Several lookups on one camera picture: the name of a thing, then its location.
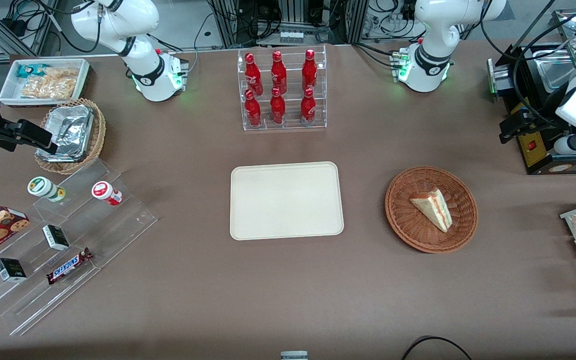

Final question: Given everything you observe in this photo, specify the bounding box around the teal snack packet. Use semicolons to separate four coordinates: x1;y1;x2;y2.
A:
16;63;49;79

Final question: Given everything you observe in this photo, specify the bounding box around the clear bag of chips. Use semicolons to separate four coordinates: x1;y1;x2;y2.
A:
20;68;79;100

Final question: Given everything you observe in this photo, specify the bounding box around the beige plastic tray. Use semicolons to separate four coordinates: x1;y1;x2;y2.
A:
230;161;345;241

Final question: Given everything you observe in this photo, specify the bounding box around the white rectangular snack bin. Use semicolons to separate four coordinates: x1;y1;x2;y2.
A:
0;58;91;109

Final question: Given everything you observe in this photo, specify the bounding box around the snickers chocolate bar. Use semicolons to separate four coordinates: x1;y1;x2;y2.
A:
46;247;94;286

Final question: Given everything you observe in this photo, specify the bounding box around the round brown wicker basket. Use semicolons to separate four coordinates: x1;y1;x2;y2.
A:
384;165;479;254

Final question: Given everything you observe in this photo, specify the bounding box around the clear acrylic stepped display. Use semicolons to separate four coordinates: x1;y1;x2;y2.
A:
0;159;159;337

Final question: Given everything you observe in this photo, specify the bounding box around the clear acrylic bottle rack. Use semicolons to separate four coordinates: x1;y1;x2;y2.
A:
237;44;328;132

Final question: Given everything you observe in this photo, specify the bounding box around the triangular sandwich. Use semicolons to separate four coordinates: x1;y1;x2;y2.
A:
409;187;453;233

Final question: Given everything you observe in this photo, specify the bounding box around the white power strip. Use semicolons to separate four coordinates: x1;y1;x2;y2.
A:
278;29;305;45

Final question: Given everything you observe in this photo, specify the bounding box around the aluminium foil container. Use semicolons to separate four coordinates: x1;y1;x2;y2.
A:
36;104;95;163

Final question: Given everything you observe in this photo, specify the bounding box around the aluminium frame rail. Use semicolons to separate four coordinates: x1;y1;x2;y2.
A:
0;0;60;57

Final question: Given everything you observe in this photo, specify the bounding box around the oval light wicker basket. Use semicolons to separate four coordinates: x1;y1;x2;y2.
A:
34;97;107;176

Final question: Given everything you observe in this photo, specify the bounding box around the red lidded white cup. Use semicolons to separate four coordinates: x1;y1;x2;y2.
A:
91;180;123;207

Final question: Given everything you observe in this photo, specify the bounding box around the black floor cable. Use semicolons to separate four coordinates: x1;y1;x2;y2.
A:
400;335;474;360

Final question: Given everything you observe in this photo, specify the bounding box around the steel food pan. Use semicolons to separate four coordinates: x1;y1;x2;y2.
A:
532;48;576;94

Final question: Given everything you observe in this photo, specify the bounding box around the black hot food warmer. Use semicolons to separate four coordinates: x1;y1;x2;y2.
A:
486;7;576;176

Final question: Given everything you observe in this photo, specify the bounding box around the green lidded white cup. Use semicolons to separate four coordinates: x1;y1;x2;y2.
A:
27;176;67;203

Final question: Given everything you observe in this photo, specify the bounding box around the small black carton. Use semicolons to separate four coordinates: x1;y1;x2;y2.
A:
41;224;71;252
0;257;28;283

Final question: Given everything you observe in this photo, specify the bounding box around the red cola bottle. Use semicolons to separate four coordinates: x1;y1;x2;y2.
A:
270;50;288;95
244;89;263;128
244;52;264;97
300;87;317;124
269;87;287;125
301;49;318;92

